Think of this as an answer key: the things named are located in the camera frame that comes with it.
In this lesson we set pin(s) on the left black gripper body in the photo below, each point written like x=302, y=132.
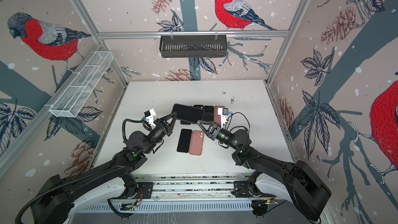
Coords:
x=159, y=125

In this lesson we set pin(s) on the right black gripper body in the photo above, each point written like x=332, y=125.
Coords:
x=215, y=136

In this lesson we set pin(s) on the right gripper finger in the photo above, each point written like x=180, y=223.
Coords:
x=209, y=123
x=205, y=129

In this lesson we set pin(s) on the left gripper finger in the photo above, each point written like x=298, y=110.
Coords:
x=170, y=123
x=163, y=119

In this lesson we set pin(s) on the pink phone case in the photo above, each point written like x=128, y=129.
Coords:
x=217, y=114

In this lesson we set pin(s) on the black bare phone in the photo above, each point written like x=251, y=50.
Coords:
x=208, y=113
x=184, y=141

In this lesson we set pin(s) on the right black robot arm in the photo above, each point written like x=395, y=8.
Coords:
x=306, y=190

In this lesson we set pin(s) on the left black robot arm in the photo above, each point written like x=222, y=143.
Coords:
x=58, y=195

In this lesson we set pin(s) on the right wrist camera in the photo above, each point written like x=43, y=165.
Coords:
x=225, y=115

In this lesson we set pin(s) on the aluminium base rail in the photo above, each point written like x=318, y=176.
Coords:
x=169, y=189

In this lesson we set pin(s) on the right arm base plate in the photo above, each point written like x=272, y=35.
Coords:
x=241, y=189

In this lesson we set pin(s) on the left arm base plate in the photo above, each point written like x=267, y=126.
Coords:
x=141, y=190

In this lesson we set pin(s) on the black wire wall basket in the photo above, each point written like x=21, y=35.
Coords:
x=193, y=46

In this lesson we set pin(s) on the white mesh wall tray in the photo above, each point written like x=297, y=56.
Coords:
x=73, y=98

